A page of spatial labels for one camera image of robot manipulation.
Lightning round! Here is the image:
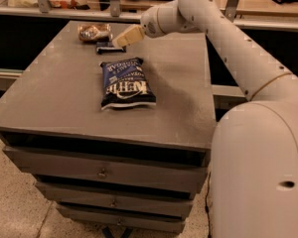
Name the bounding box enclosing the white gripper wrist block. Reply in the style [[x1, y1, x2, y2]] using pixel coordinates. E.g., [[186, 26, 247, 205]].
[[112, 0, 201, 48]]

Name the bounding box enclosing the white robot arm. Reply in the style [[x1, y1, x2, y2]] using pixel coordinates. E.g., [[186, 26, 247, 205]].
[[113, 0, 298, 238]]

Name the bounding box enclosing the dark blue rxbar blueberry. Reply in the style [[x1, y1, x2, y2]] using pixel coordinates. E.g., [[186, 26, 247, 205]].
[[95, 42, 126, 55]]

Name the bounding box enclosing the brown wrapped snack pack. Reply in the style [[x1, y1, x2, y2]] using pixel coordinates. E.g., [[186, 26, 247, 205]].
[[77, 24, 112, 42]]

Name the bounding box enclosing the blue kettle chips bag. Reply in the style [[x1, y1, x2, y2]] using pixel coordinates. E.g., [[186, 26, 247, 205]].
[[100, 58, 156, 110]]

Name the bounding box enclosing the grey metal railing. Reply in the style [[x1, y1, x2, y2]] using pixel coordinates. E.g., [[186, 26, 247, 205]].
[[0, 0, 298, 31]]

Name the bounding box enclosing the grey drawer cabinet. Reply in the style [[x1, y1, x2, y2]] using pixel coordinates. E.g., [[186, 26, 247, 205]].
[[0, 22, 216, 222]]

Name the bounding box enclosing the top grey drawer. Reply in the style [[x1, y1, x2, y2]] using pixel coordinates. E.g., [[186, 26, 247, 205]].
[[3, 146, 206, 193]]

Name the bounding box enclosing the grey drawer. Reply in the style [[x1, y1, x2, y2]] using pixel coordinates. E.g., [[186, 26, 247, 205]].
[[3, 146, 206, 193], [57, 204, 185, 233], [36, 181, 193, 219]]

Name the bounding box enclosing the middle grey drawer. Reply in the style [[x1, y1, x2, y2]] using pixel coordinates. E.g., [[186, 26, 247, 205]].
[[36, 181, 193, 219]]

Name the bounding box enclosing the bottom grey drawer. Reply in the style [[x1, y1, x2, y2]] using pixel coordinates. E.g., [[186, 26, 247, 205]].
[[57, 204, 185, 233]]

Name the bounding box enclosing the black power cable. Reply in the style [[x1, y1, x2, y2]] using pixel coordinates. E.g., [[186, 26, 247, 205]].
[[204, 172, 213, 238]]

